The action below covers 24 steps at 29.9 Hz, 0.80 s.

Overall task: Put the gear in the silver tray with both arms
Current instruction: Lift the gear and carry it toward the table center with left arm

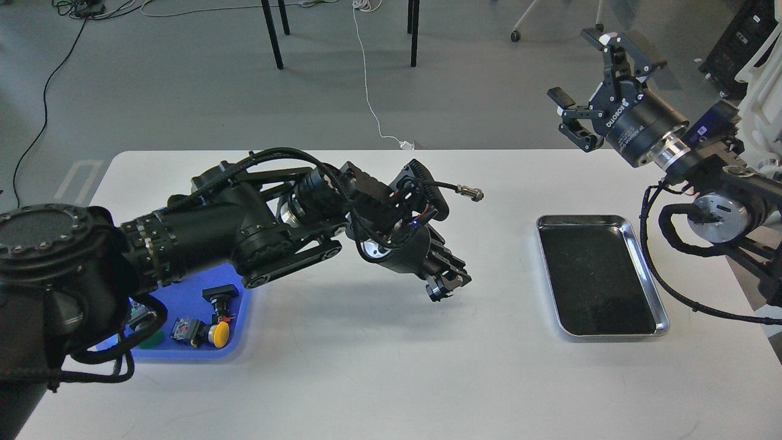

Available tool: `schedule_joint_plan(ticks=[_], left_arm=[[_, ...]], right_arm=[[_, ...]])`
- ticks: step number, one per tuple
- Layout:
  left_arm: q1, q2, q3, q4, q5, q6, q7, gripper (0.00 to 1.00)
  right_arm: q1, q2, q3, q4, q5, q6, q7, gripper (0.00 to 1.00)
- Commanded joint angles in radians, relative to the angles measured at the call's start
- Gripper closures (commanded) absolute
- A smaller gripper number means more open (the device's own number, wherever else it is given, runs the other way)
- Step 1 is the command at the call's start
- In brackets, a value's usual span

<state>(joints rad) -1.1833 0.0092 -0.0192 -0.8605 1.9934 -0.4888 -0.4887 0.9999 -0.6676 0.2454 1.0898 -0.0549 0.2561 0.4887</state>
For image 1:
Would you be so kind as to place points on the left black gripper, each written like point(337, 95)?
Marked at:
point(424, 256)

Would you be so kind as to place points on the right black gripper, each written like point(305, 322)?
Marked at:
point(624, 112)

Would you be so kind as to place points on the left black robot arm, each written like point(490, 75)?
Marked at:
point(77, 290)

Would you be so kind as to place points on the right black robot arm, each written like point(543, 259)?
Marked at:
point(731, 198)

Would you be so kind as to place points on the silver metal tray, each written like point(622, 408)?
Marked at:
point(600, 283)

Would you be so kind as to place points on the blue plastic tray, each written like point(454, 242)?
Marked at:
point(183, 293)

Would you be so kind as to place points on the white chair base with wheels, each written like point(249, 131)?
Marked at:
point(531, 15)

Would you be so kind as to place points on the white office chair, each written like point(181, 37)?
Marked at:
point(760, 111)

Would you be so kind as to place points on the black equipment case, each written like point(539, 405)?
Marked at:
point(743, 37)

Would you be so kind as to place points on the black table leg right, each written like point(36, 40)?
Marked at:
point(413, 13)

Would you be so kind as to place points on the black table leg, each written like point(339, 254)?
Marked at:
point(413, 13)
point(271, 27)

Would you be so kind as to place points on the black square push button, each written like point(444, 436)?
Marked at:
point(220, 298)

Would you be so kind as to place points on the green round push button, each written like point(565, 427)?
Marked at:
point(149, 339)

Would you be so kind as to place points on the black table leg left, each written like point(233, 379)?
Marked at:
point(271, 27)

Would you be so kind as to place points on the yellow push button switch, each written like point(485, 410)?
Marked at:
point(195, 332)

